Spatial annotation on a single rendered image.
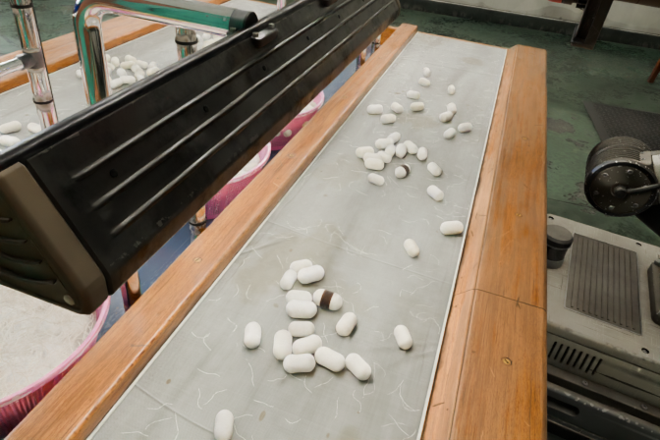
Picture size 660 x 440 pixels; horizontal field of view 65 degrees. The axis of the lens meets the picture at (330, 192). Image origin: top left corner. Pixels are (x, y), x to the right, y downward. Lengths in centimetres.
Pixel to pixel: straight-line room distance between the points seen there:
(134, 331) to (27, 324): 15
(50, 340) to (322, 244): 37
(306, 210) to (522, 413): 43
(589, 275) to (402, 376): 79
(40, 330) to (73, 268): 46
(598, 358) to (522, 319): 52
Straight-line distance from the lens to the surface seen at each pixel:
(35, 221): 25
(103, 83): 53
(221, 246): 73
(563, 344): 120
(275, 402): 59
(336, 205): 86
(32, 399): 64
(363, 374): 60
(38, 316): 73
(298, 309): 65
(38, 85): 82
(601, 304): 127
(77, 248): 26
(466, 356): 64
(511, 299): 73
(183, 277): 69
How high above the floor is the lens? 123
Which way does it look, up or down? 33 degrees down
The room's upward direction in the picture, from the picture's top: 6 degrees clockwise
